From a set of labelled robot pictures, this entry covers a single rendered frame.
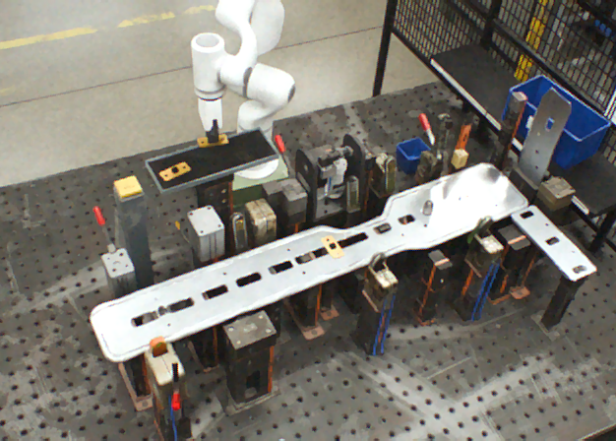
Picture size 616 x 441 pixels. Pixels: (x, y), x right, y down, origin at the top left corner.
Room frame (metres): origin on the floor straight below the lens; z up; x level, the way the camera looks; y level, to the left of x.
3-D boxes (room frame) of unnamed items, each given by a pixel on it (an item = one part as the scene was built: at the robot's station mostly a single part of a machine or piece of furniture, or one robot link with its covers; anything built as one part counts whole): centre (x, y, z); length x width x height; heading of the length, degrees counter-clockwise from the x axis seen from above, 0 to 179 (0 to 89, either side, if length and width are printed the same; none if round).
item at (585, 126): (1.99, -0.81, 1.10); 0.30 x 0.17 x 0.13; 39
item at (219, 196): (1.60, 0.28, 0.92); 0.10 x 0.08 x 0.45; 122
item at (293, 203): (1.59, 0.04, 0.89); 0.13 x 0.11 x 0.38; 32
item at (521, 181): (1.81, -0.72, 0.85); 0.12 x 0.03 x 0.30; 32
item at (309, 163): (1.66, -0.07, 0.94); 0.18 x 0.13 x 0.49; 122
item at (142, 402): (1.10, 0.44, 0.84); 0.18 x 0.06 x 0.29; 32
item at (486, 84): (2.08, -0.76, 1.02); 0.90 x 0.22 x 0.03; 32
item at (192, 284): (1.42, -0.08, 1.00); 1.38 x 0.22 x 0.02; 122
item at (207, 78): (1.61, 0.28, 1.49); 0.09 x 0.08 x 0.13; 71
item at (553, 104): (1.81, -0.72, 1.17); 0.12 x 0.01 x 0.34; 32
